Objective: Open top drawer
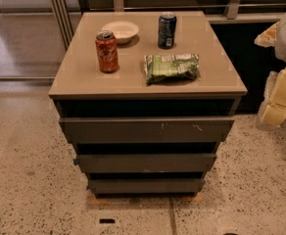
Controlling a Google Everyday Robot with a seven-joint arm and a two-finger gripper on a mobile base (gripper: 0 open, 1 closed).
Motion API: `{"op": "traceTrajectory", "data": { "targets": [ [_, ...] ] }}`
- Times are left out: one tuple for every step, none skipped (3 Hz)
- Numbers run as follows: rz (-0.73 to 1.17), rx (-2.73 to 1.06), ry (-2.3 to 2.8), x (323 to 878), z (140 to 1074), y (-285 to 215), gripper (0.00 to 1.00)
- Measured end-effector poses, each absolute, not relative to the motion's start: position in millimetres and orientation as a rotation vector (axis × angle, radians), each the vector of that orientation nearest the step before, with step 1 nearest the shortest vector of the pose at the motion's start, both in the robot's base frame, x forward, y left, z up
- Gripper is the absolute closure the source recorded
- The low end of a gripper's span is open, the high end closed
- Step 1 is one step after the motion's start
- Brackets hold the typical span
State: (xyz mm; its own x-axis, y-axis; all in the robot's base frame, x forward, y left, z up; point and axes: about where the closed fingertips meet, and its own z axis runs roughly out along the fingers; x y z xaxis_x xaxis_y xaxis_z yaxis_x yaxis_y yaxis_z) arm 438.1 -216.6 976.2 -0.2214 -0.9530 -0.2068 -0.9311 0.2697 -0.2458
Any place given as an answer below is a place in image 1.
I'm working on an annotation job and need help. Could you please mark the green chip bag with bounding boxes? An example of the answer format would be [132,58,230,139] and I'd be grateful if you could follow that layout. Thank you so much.
[144,54,199,84]

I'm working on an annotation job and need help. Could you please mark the white bowl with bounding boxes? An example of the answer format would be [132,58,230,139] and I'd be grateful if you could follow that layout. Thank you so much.
[102,21,139,44]

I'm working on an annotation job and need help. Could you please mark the grey drawer cabinet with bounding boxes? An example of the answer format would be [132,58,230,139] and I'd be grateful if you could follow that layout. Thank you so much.
[48,11,249,199]

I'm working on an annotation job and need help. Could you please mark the dark blue soda can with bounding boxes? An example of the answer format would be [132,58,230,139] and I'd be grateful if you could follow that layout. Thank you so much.
[158,12,177,49]

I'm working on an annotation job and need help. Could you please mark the grey bottom drawer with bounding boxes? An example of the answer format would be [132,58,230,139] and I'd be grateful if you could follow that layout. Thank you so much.
[88,178,205,194]

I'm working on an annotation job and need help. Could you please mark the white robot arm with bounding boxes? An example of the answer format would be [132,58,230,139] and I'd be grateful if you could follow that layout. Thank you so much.
[254,13,286,130]

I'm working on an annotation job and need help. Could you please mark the grey top drawer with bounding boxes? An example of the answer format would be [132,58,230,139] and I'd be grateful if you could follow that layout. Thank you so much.
[59,117,234,144]

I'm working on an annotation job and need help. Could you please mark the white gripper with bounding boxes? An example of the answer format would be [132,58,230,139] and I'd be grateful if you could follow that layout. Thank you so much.
[254,23,286,126]

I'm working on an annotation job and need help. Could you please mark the orange soda can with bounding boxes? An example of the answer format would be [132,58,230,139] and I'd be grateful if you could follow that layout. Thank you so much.
[95,30,119,72]

